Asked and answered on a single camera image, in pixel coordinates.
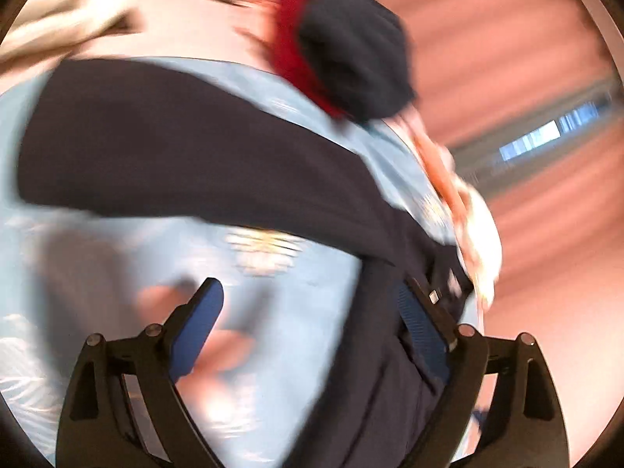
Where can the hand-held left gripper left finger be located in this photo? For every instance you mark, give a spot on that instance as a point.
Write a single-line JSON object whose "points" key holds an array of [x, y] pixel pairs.
{"points": [[195, 331]]}

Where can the pink curtain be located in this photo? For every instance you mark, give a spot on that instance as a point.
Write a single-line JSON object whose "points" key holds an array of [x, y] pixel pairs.
{"points": [[487, 34]]}

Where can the pink bed sheet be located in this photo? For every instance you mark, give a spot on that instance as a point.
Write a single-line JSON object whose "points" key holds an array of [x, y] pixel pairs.
{"points": [[195, 24]]}

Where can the dark crumpled clothes pile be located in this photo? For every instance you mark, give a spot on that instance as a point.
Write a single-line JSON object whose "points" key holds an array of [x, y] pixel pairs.
{"points": [[356, 48]]}

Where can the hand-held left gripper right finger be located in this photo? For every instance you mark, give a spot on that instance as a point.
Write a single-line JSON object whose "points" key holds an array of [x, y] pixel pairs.
{"points": [[424, 336]]}

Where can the dark navy pants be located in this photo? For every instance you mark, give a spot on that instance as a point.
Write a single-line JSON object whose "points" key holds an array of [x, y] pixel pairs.
{"points": [[195, 146]]}

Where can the window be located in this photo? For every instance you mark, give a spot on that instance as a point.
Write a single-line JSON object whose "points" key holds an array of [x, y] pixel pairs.
{"points": [[531, 139]]}

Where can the beige striped cloth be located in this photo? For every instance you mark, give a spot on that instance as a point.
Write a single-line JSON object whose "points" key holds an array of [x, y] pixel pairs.
{"points": [[58, 24]]}

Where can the white orange plush toy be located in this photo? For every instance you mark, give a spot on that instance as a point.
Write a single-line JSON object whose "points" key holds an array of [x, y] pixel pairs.
{"points": [[477, 234]]}

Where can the light blue printed bed sheet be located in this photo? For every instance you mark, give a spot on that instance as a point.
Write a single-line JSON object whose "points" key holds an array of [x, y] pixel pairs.
{"points": [[122, 253]]}

